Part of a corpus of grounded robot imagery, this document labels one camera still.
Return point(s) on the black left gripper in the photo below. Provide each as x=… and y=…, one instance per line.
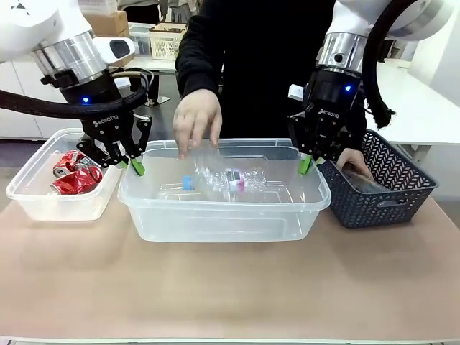
x=100, y=118

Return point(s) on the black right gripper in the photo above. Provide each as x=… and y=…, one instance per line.
x=330, y=108

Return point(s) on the crushed red soda can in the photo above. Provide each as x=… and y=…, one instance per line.
x=90, y=163
x=70, y=160
x=77, y=181

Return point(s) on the grey wrapper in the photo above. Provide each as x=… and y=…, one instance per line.
x=370, y=187

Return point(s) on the clear bottle blue cap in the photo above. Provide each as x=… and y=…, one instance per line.
x=188, y=182

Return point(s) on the small clear plastic container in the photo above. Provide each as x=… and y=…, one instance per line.
x=61, y=206

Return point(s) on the large clear plastic container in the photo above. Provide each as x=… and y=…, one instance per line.
x=223, y=223

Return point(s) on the person's left forearm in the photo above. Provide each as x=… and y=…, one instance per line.
x=359, y=125

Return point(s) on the person's right forearm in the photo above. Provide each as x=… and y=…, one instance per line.
x=199, y=54

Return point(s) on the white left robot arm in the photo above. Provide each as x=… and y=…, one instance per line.
x=36, y=25

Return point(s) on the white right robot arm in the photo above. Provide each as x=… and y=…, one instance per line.
x=354, y=16

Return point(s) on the dark grey woven basket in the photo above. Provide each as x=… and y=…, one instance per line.
x=373, y=212

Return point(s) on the white lattice basket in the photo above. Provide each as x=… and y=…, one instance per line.
x=165, y=43

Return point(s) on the person's left hand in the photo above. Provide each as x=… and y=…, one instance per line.
x=354, y=161

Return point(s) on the person's right hand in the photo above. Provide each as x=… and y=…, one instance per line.
x=197, y=115

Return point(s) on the white desk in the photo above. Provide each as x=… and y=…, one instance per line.
x=151, y=64

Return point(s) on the person's black clothed torso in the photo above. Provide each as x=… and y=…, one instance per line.
x=266, y=64

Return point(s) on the white side table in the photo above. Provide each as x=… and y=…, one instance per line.
x=420, y=108

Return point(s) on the white cabinet wooden top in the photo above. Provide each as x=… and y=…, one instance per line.
x=21, y=108

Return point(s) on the clear storage box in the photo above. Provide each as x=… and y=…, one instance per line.
x=140, y=39

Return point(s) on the brown cardboard box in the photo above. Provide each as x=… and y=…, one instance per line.
x=108, y=23
x=124, y=33

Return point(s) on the bystander in black trousers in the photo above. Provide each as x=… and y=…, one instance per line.
x=143, y=9

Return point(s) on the bystander in grey skirt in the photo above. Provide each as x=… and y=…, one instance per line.
x=176, y=9

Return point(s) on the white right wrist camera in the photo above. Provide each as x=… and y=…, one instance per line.
x=296, y=92

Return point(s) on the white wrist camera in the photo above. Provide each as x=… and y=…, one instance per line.
x=296, y=92
x=116, y=48

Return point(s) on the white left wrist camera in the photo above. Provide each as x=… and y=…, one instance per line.
x=116, y=48

